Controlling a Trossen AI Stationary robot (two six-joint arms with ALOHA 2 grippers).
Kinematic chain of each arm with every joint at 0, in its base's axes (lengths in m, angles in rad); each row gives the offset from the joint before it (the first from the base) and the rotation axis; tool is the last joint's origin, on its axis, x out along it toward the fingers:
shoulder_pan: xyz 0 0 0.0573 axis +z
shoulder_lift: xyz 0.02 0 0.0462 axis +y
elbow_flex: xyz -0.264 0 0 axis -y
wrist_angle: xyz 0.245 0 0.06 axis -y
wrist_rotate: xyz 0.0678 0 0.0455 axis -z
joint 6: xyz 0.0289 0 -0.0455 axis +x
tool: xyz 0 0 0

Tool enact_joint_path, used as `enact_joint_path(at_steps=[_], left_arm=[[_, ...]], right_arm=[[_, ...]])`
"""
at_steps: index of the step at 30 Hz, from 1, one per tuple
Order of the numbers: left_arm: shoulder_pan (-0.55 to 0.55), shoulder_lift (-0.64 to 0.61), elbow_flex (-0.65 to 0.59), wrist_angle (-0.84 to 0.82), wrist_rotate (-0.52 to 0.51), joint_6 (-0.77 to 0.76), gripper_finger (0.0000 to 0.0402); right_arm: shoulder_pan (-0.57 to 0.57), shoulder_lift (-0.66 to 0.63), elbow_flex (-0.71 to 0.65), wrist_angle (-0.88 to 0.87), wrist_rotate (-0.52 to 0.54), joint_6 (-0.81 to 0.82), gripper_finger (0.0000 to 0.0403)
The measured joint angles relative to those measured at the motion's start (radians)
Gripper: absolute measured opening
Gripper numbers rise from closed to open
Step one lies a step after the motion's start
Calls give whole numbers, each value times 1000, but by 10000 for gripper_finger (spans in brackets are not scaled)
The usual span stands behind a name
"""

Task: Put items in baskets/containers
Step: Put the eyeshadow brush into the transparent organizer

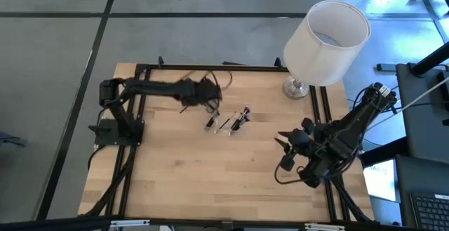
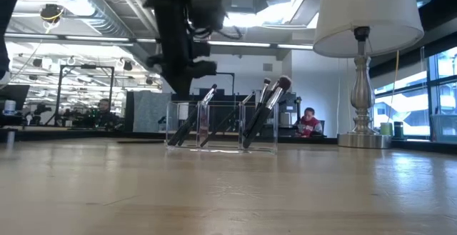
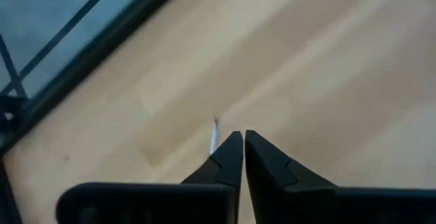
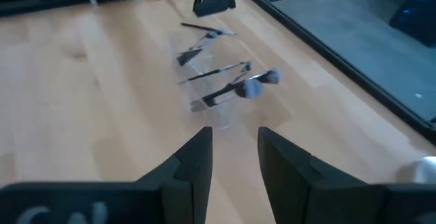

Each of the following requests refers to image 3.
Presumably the thin black makeup brush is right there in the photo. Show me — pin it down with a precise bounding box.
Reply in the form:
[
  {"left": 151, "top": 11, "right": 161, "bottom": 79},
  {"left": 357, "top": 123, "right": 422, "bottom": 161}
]
[{"left": 208, "top": 115, "right": 221, "bottom": 156}]

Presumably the black table frame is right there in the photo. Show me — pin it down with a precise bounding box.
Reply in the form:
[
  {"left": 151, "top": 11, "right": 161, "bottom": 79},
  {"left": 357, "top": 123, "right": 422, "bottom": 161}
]
[{"left": 0, "top": 0, "right": 193, "bottom": 224}]

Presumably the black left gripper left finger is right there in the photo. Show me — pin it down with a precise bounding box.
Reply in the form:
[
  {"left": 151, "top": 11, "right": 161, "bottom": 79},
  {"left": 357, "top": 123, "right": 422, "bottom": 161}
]
[{"left": 55, "top": 130, "right": 245, "bottom": 224}]

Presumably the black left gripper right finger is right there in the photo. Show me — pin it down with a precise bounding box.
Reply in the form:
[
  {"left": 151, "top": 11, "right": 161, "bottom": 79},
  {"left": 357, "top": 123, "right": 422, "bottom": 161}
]
[{"left": 244, "top": 129, "right": 436, "bottom": 224}]

